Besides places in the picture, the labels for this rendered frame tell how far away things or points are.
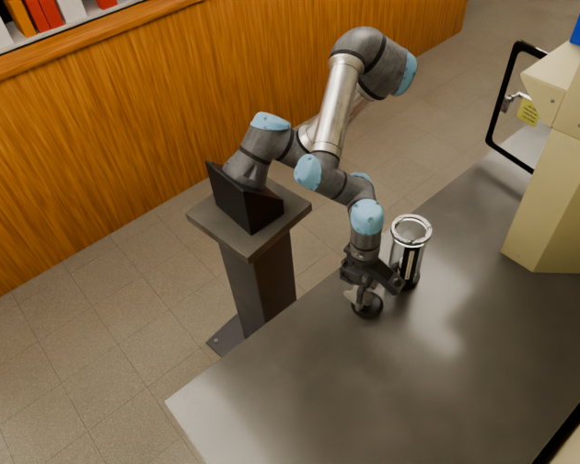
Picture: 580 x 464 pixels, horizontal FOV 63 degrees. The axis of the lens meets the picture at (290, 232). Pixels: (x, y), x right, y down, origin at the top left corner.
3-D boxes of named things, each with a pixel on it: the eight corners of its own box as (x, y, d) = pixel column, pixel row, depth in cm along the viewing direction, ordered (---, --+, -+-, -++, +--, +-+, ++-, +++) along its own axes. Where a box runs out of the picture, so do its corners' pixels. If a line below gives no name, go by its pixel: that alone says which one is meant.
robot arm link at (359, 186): (343, 159, 118) (350, 190, 111) (377, 177, 123) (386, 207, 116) (325, 179, 123) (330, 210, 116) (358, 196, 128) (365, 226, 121)
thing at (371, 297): (373, 328, 135) (375, 315, 130) (344, 312, 138) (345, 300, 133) (388, 304, 139) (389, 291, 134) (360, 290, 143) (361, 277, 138)
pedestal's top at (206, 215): (187, 220, 173) (184, 213, 170) (249, 173, 187) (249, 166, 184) (249, 265, 157) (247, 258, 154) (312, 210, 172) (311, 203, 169)
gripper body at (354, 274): (353, 261, 134) (354, 233, 125) (380, 274, 130) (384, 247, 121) (339, 281, 130) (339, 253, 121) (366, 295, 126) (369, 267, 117)
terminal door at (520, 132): (553, 189, 158) (605, 81, 128) (483, 143, 176) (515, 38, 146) (555, 188, 159) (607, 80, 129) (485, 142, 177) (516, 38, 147)
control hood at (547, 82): (618, 75, 127) (635, 39, 119) (551, 128, 114) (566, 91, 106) (575, 60, 133) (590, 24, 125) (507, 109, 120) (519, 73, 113)
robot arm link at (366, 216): (381, 193, 112) (388, 220, 107) (377, 225, 121) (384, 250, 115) (348, 196, 112) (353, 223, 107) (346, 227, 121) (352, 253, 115)
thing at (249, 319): (205, 343, 240) (156, 223, 173) (271, 283, 262) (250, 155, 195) (274, 405, 217) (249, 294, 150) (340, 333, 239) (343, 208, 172)
